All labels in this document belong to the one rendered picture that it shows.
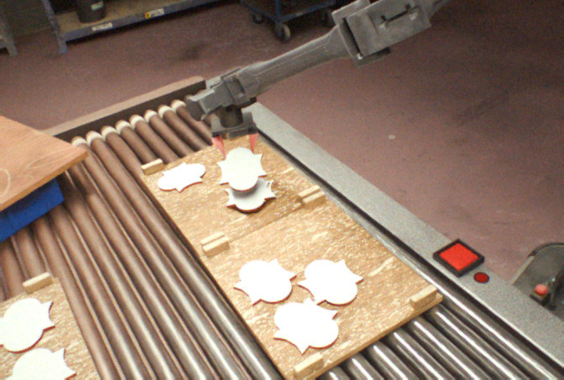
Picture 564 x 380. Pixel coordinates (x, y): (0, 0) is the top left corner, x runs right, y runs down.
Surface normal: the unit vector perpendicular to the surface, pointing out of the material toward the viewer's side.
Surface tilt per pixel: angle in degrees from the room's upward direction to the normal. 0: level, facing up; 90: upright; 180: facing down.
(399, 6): 76
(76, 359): 0
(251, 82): 87
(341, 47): 87
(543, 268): 0
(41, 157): 0
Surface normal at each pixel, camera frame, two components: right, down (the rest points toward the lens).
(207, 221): -0.11, -0.81
